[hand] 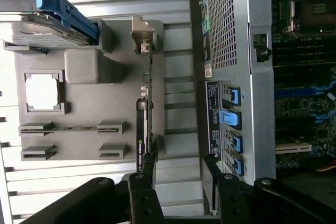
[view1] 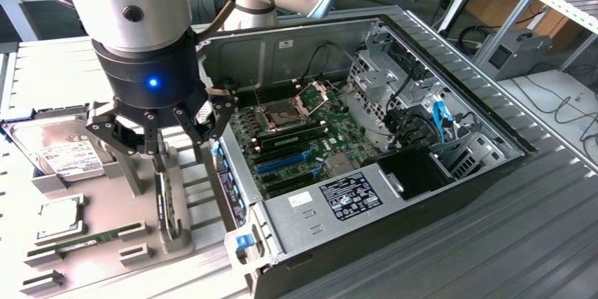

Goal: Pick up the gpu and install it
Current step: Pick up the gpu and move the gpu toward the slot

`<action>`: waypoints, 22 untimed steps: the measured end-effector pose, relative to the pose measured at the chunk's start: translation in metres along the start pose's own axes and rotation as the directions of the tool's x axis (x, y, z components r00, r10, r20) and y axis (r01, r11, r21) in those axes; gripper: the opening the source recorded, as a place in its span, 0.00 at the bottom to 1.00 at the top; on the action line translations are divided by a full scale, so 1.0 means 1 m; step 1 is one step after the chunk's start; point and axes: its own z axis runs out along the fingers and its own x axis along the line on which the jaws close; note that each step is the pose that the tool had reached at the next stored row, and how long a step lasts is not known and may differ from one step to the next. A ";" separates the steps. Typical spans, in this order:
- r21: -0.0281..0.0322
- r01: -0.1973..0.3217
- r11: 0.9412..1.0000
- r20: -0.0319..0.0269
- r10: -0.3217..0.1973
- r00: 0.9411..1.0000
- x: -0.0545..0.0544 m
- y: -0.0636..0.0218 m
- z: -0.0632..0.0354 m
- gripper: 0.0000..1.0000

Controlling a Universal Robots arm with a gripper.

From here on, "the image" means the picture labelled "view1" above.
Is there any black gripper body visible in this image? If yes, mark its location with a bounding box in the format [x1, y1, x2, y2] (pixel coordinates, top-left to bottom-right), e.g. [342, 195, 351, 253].
[91, 29, 211, 128]

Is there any green graphics card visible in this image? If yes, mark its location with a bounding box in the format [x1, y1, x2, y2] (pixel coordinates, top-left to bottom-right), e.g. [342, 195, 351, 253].
[151, 151, 184, 244]

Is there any silver hard disk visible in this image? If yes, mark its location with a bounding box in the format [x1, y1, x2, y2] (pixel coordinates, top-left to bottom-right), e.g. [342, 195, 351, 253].
[2, 113, 107, 183]

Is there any CPU socket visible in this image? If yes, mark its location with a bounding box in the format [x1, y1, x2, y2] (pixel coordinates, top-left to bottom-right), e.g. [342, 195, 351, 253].
[255, 99, 310, 132]

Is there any installed RAM stick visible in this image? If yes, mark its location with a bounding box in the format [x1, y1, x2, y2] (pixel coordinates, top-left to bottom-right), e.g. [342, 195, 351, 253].
[258, 125, 329, 150]

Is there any blue expansion slot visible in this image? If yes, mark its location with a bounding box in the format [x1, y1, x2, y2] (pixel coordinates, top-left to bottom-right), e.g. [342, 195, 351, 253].
[254, 151, 315, 174]

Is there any metal socket cover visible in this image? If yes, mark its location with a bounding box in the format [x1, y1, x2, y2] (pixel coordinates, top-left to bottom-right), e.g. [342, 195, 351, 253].
[290, 80, 338, 118]

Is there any grey parts rack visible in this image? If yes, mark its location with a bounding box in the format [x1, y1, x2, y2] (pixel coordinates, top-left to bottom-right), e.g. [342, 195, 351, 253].
[18, 127, 198, 296]

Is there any green motherboard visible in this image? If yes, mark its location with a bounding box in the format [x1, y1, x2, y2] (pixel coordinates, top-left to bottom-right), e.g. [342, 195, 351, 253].
[223, 80, 390, 202]

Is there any silver CPU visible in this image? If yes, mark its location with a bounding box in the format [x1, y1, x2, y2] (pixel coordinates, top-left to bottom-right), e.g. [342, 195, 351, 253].
[36, 200, 80, 240]

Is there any silver chipset heatsink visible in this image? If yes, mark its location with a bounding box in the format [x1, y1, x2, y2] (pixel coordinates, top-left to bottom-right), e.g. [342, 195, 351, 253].
[325, 153, 357, 178]

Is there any green RAM stick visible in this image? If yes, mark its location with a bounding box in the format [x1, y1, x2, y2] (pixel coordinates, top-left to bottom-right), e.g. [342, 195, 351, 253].
[23, 222, 142, 258]

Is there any silver disk bay cage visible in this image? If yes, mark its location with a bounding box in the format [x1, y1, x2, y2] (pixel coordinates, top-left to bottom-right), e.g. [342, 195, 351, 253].
[347, 20, 453, 128]

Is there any silver power supply unit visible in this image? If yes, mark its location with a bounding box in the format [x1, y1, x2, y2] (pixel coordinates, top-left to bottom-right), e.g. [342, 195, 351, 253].
[260, 164, 407, 256]

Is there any black fan shroud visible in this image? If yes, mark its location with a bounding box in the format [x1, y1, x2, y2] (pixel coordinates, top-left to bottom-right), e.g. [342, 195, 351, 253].
[375, 146, 457, 202]

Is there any open PC case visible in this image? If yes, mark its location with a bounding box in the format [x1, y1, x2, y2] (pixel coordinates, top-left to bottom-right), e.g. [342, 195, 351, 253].
[194, 13, 538, 299]

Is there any brown wooden panel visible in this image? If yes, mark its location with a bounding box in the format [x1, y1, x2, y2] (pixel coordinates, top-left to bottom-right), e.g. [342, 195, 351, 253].
[459, 0, 588, 46]

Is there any black power wire bundle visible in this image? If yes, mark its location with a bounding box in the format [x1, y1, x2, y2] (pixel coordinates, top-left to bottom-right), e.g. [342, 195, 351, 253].
[386, 106, 443, 151]

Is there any blue disk wire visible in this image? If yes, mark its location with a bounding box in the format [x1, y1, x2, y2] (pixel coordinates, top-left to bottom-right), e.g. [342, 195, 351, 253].
[431, 100, 454, 146]

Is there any grey box with handle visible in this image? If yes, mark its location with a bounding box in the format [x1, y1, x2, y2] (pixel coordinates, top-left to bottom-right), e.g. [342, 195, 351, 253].
[485, 30, 557, 82]

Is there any aluminium frame shelf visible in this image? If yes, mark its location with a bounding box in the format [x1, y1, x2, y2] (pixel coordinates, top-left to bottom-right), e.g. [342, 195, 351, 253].
[471, 0, 598, 73]

